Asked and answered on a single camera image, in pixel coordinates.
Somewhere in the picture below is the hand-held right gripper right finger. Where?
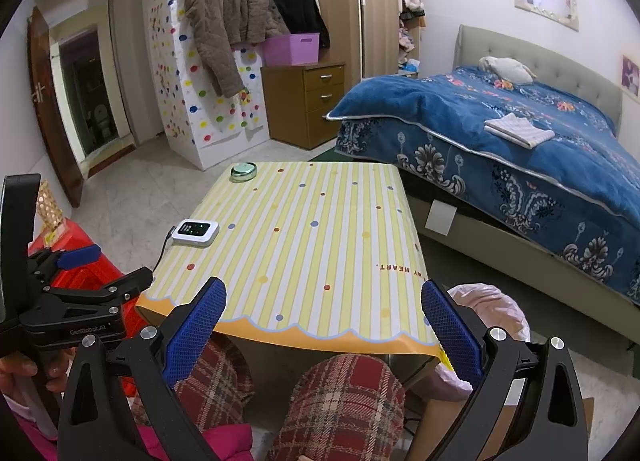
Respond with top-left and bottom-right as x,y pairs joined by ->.
420,281 -> 588,461

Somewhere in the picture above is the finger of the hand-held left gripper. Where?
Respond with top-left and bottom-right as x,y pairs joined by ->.
47,266 -> 153,310
29,243 -> 101,288

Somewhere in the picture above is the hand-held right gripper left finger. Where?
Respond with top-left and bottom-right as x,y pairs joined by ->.
57,277 -> 228,461

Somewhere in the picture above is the bin with pink bag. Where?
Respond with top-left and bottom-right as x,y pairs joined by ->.
415,283 -> 532,402

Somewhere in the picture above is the person's left hand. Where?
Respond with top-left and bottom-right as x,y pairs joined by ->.
0,348 -> 71,395

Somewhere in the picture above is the red plastic stool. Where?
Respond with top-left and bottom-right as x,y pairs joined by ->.
27,218 -> 136,397

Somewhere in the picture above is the gold woven basket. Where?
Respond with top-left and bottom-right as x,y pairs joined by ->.
32,180 -> 66,232

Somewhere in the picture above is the person's left leg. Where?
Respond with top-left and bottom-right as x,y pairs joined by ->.
172,336 -> 256,434

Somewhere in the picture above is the person's leg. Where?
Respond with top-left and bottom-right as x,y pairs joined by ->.
172,336 -> 256,434
266,353 -> 406,461

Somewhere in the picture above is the white portable router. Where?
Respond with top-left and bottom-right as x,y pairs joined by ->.
171,218 -> 221,248

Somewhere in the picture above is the white square panel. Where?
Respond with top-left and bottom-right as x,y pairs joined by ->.
425,201 -> 457,236

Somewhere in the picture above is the pink jacket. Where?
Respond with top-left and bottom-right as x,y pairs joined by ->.
0,391 -> 253,461

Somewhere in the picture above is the person's right leg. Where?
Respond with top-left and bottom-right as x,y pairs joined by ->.
266,353 -> 406,461

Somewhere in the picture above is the yellow striped tablecloth table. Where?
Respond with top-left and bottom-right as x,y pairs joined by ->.
135,161 -> 443,357

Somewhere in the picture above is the white toilet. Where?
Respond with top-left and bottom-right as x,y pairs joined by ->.
92,103 -> 113,139

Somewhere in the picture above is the round green tin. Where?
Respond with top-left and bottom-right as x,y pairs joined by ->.
230,162 -> 258,184

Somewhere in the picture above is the polka dot covered cabinet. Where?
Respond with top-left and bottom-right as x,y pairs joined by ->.
147,0 -> 271,170

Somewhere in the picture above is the folded white cloth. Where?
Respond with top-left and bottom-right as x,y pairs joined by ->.
483,113 -> 556,149

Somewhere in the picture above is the green rug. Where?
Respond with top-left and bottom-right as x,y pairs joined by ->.
307,146 -> 346,162

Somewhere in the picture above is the blue floral blanket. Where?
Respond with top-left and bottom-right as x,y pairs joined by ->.
325,66 -> 640,309

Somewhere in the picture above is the wooden drawer cabinet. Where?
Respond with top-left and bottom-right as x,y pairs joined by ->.
260,61 -> 347,150

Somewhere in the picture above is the white plush pillow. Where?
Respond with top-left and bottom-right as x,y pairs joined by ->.
477,56 -> 537,86

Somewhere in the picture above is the brown quilted jacket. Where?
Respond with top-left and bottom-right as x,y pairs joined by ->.
184,0 -> 291,99

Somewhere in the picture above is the purple plastic basket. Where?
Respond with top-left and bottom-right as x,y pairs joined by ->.
262,33 -> 321,66

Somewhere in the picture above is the grey upholstered bed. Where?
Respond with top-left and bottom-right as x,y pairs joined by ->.
325,25 -> 640,347

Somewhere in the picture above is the wooden wardrobe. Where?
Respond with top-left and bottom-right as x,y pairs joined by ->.
291,0 -> 426,82

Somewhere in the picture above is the black charging cable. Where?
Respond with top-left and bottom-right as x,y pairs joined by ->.
150,226 -> 177,272

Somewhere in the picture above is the small wall photo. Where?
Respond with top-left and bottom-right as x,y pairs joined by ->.
621,55 -> 640,102

